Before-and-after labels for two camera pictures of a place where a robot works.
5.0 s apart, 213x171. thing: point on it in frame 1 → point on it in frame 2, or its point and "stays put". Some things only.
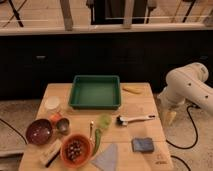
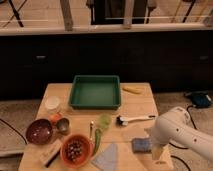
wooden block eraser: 51,152 stays put
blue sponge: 142,145 stays put
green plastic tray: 95,92 stays put
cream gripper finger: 170,116 → 157,152
